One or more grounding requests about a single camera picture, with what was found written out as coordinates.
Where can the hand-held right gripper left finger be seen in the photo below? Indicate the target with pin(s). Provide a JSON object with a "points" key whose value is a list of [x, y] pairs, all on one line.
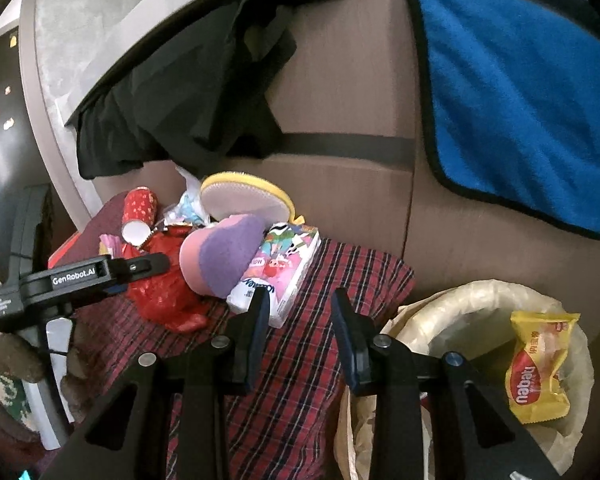
{"points": [[262, 320]]}

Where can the yellow snack packet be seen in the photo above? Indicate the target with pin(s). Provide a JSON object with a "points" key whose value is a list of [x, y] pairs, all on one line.
{"points": [[535, 365]]}

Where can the red plaid cloth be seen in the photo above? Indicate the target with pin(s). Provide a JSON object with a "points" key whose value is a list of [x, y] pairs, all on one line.
{"points": [[300, 360]]}

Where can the red patterned paper cup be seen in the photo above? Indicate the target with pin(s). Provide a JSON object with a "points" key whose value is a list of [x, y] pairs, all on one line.
{"points": [[137, 207]]}

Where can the bin with beige liner bag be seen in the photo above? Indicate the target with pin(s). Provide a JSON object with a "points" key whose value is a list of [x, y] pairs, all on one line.
{"points": [[470, 320]]}

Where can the blue towel with black trim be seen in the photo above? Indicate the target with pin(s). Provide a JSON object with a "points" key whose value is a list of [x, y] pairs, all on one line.
{"points": [[520, 100]]}

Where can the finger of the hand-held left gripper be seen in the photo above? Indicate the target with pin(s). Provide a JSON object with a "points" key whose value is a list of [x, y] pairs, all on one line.
{"points": [[142, 266]]}

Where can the brown plush toy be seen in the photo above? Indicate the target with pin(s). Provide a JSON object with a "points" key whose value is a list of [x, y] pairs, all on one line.
{"points": [[15, 357]]}

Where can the black hanging cloth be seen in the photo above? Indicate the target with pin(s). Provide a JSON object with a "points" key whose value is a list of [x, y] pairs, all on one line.
{"points": [[180, 85]]}

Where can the red plastic bag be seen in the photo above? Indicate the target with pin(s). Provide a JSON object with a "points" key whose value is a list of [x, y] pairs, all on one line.
{"points": [[160, 295]]}

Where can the colourful printed tissue packet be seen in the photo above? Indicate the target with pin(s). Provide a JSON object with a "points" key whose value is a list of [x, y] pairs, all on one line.
{"points": [[285, 270]]}

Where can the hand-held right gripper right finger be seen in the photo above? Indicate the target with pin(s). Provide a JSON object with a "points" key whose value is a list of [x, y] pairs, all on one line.
{"points": [[344, 325]]}

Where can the maroon mat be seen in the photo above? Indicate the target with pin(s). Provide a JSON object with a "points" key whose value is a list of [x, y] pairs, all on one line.
{"points": [[105, 215]]}

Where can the light blue face mask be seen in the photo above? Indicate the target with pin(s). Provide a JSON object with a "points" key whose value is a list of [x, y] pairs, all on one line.
{"points": [[192, 210]]}

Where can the pink and purple slipper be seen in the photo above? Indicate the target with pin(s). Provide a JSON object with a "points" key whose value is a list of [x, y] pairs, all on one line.
{"points": [[220, 255]]}

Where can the yellow rimmed slipper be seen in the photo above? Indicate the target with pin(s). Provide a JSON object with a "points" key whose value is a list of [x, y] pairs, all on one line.
{"points": [[240, 197]]}

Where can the brown kitchen cabinet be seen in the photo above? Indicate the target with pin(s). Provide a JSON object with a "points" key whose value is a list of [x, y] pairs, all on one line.
{"points": [[340, 85]]}

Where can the pink striped wrapper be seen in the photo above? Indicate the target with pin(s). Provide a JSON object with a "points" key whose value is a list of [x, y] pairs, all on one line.
{"points": [[111, 246]]}

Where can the green floral cloth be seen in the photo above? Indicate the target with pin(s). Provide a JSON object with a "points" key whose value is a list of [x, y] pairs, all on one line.
{"points": [[2, 395]]}

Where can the dark refrigerator with magnets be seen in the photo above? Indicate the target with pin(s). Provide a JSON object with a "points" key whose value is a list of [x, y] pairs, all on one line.
{"points": [[0, 160]]}

